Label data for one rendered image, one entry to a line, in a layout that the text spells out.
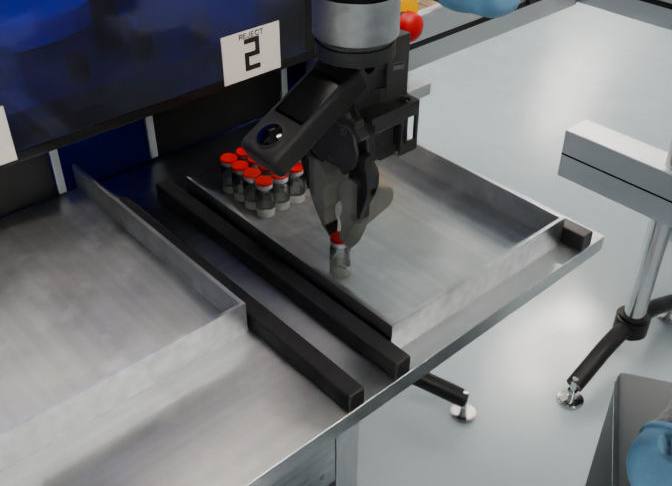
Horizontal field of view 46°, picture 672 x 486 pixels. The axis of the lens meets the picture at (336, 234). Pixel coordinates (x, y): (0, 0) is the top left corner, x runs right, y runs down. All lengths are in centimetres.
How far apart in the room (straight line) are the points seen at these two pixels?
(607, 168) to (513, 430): 62
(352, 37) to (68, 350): 38
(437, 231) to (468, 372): 111
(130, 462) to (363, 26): 40
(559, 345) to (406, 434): 50
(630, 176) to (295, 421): 126
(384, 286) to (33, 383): 34
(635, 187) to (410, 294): 108
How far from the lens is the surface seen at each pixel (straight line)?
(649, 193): 180
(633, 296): 196
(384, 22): 67
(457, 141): 290
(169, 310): 79
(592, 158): 184
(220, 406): 70
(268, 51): 99
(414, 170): 100
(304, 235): 88
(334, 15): 66
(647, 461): 58
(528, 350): 206
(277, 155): 66
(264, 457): 66
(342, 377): 69
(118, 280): 84
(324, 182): 76
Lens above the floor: 140
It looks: 36 degrees down
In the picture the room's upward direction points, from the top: straight up
